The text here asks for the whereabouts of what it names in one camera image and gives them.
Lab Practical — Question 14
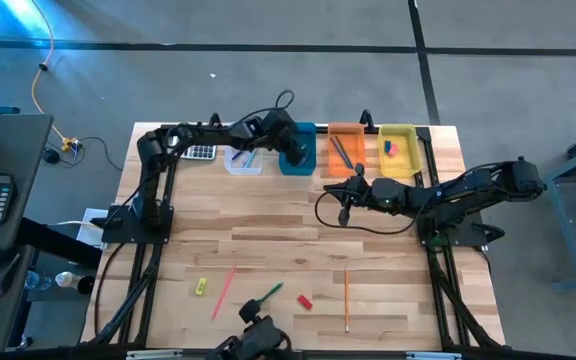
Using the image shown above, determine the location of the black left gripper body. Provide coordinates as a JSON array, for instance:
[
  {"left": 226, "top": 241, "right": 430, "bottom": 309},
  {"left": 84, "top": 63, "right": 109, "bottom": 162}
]
[{"left": 262, "top": 108, "right": 301, "bottom": 152}]

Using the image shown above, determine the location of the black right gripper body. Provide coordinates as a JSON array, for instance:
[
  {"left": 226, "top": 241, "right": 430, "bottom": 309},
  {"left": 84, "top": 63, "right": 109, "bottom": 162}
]
[{"left": 337, "top": 163, "right": 401, "bottom": 227}]

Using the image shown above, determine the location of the blue pencil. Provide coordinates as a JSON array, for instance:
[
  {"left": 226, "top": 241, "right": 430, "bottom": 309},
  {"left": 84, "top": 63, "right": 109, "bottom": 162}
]
[{"left": 329, "top": 136, "right": 350, "bottom": 170}]

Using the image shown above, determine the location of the orange pencil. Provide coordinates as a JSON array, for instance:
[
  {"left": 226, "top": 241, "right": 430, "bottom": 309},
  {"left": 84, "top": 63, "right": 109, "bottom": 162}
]
[{"left": 343, "top": 269, "right": 352, "bottom": 335}]

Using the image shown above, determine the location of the green ballpoint pen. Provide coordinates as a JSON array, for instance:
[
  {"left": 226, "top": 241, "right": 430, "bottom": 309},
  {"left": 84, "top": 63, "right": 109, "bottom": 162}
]
[{"left": 255, "top": 281, "right": 285, "bottom": 306}]

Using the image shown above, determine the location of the pink pencil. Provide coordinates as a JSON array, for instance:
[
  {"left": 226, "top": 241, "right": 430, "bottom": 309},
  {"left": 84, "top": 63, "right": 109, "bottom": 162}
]
[{"left": 210, "top": 264, "right": 238, "bottom": 322}]

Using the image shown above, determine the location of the teal plastic bin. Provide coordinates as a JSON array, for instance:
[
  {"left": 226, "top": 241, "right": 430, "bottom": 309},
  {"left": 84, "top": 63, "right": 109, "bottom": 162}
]
[{"left": 278, "top": 121, "right": 318, "bottom": 177}]

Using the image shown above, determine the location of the orange plastic bin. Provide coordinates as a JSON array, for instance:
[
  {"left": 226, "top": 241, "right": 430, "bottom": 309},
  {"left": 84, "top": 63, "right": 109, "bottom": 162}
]
[{"left": 327, "top": 122, "right": 368, "bottom": 179}]

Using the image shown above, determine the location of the yellow plastic bin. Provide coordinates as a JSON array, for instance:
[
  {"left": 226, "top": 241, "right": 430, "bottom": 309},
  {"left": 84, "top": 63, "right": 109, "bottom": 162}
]
[{"left": 376, "top": 123, "right": 424, "bottom": 180}]

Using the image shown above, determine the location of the clear plastic bin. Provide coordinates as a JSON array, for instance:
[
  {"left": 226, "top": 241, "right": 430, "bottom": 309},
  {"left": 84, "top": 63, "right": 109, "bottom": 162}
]
[{"left": 223, "top": 142, "right": 266, "bottom": 177}]

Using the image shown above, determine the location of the white desk calculator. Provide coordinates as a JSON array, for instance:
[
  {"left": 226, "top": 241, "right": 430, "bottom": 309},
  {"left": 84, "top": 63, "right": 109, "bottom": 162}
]
[{"left": 179, "top": 144, "right": 218, "bottom": 162}]

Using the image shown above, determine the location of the white paper sheet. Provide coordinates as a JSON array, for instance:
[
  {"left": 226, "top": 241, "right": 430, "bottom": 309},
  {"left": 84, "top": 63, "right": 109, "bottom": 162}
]
[{"left": 75, "top": 206, "right": 110, "bottom": 250}]

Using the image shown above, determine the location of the grey side desk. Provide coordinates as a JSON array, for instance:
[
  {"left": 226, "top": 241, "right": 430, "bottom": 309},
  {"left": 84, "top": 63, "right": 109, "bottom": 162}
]
[{"left": 0, "top": 112, "right": 54, "bottom": 254}]

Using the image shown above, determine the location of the white bottle black cap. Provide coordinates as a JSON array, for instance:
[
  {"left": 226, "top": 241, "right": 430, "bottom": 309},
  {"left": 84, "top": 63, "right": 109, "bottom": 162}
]
[{"left": 54, "top": 270, "right": 97, "bottom": 296}]

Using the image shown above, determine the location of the clear water bottle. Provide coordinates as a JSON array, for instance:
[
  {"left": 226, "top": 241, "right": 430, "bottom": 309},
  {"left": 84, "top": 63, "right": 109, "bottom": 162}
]
[{"left": 22, "top": 270, "right": 53, "bottom": 293}]

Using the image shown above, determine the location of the black aluminium table frame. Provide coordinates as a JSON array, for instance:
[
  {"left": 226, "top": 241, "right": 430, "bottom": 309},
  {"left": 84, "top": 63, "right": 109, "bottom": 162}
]
[{"left": 80, "top": 108, "right": 507, "bottom": 360}]

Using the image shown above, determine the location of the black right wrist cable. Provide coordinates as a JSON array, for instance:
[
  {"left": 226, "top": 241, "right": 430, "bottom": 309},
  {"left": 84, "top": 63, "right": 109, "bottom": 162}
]
[{"left": 313, "top": 188, "right": 422, "bottom": 237}]

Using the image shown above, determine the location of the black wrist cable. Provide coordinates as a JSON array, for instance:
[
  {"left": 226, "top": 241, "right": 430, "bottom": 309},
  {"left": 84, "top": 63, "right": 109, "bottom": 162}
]
[
  {"left": 232, "top": 88, "right": 297, "bottom": 129},
  {"left": 313, "top": 188, "right": 422, "bottom": 237}
]

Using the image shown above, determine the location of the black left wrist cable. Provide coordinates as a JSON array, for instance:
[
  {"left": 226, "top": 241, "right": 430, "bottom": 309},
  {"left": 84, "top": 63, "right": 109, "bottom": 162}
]
[{"left": 232, "top": 88, "right": 297, "bottom": 129}]

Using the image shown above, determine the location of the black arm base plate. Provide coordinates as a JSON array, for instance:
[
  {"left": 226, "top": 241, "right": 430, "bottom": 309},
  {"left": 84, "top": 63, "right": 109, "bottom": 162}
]
[
  {"left": 101, "top": 203, "right": 175, "bottom": 246},
  {"left": 415, "top": 206, "right": 490, "bottom": 249}
]

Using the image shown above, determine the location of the white cable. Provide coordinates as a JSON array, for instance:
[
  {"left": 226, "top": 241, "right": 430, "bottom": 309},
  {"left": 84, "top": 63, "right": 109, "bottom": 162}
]
[{"left": 56, "top": 219, "right": 105, "bottom": 235}]

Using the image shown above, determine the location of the orange extension cable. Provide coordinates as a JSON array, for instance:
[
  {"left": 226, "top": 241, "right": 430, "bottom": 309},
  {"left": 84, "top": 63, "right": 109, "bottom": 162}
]
[{"left": 29, "top": 0, "right": 77, "bottom": 146}]

